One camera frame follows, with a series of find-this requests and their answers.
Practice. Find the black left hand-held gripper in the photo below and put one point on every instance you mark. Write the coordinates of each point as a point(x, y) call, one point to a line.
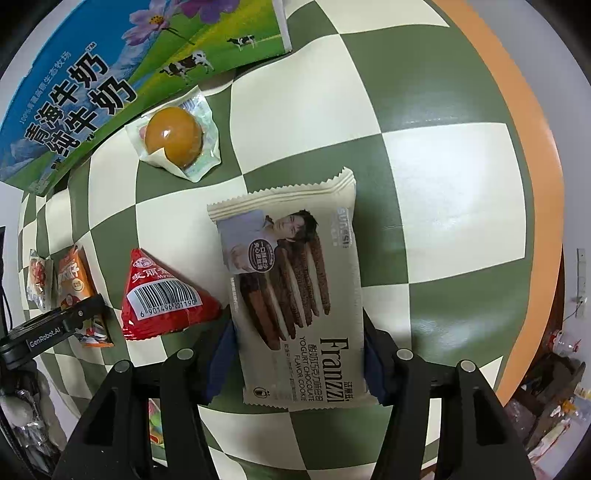
point(27, 417)

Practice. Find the blue milk cardboard box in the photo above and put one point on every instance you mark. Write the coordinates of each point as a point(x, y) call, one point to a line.
point(109, 61)

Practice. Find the orange panda sunflower seed bag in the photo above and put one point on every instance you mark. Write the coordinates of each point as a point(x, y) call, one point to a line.
point(74, 284)

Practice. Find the small red meat snack packet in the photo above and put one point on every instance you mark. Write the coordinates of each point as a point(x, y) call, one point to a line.
point(39, 281)

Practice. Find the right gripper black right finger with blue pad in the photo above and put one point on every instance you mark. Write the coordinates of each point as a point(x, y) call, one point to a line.
point(477, 440)

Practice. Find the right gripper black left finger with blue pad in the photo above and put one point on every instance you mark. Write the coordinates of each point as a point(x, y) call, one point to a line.
point(111, 439)

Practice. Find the Franzzi chocolate cookie pack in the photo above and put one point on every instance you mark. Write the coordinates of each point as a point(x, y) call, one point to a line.
point(296, 294)

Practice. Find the colourful candy bag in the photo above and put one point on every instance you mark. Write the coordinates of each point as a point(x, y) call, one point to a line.
point(155, 424)

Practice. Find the green white checkered mat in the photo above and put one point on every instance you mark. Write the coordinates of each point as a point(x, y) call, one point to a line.
point(459, 191)

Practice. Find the wrapped yellow egg yolk pastry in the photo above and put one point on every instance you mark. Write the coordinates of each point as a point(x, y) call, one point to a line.
point(178, 136)

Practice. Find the red triangular snack packet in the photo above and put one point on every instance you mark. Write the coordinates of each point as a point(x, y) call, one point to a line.
point(157, 302)

